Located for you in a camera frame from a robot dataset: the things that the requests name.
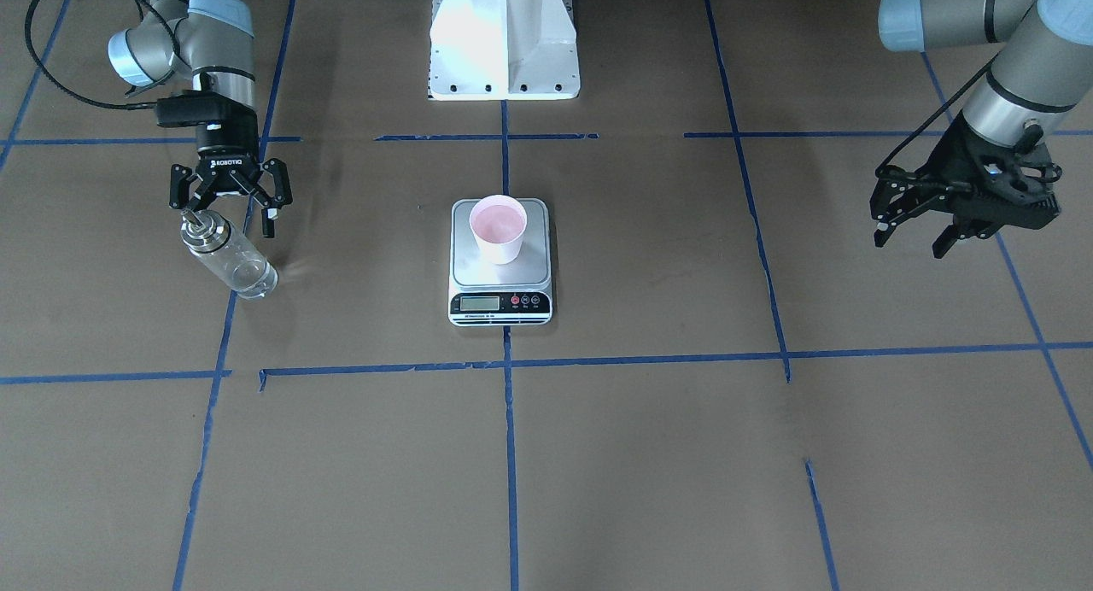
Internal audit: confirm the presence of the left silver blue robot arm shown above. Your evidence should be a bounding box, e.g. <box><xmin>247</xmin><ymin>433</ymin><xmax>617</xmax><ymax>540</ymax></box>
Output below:
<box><xmin>869</xmin><ymin>0</ymin><xmax>1092</xmax><ymax>259</ymax></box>

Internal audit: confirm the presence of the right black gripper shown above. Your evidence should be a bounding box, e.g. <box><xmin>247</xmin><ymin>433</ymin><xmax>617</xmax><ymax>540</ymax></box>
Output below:
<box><xmin>168</xmin><ymin>117</ymin><xmax>293</xmax><ymax>238</ymax></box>

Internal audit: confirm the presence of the pink paper cup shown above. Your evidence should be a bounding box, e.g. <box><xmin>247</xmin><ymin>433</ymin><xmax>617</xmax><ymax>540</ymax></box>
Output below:
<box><xmin>468</xmin><ymin>196</ymin><xmax>528</xmax><ymax>265</ymax></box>

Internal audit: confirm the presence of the silver digital kitchen scale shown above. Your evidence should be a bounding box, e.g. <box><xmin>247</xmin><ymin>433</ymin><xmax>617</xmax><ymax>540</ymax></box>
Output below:
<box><xmin>447</xmin><ymin>198</ymin><xmax>554</xmax><ymax>327</ymax></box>

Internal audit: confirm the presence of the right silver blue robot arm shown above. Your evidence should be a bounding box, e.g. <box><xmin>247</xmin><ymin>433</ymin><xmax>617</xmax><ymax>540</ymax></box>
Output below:
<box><xmin>107</xmin><ymin>0</ymin><xmax>292</xmax><ymax>238</ymax></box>

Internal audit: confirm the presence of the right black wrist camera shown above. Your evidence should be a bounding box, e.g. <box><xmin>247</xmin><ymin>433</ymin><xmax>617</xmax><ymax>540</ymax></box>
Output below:
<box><xmin>154</xmin><ymin>91</ymin><xmax>231</xmax><ymax>128</ymax></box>

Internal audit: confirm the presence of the clear glass sauce bottle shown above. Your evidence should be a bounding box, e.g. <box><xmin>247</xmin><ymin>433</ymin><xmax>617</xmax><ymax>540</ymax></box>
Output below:
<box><xmin>180</xmin><ymin>209</ymin><xmax>278</xmax><ymax>300</ymax></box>

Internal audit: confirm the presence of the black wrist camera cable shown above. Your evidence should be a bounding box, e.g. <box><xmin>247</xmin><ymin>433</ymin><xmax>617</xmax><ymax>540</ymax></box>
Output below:
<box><xmin>24</xmin><ymin>0</ymin><xmax>184</xmax><ymax>113</ymax></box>

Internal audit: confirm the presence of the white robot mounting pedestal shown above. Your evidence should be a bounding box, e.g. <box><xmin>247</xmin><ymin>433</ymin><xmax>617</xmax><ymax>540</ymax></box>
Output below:
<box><xmin>427</xmin><ymin>0</ymin><xmax>581</xmax><ymax>102</ymax></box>

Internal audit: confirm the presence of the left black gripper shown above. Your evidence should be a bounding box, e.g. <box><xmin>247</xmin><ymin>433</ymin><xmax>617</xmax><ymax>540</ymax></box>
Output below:
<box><xmin>869</xmin><ymin>114</ymin><xmax>1061</xmax><ymax>259</ymax></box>

